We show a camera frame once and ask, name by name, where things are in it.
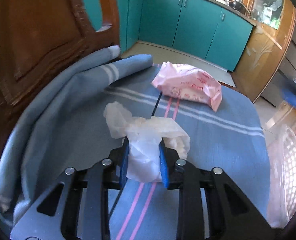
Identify white tissue bag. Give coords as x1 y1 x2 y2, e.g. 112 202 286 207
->
104 101 190 183

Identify pink printed plastic bag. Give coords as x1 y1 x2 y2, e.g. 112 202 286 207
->
151 62 222 112

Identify teal kitchen cabinets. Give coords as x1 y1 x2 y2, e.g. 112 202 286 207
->
117 0 253 72

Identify grey refrigerator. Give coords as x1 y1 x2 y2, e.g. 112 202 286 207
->
261 23 296 107

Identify blue striped seat cloth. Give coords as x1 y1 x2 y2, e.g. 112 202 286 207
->
0 48 270 235

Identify white bowl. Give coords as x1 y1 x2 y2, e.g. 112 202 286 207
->
215 0 229 5

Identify brown wooden chair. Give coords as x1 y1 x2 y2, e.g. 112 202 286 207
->
0 0 240 181

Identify wooden glass door frame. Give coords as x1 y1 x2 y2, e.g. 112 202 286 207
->
231 0 296 102

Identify dark pot with handle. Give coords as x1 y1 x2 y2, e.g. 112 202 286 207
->
228 0 251 14

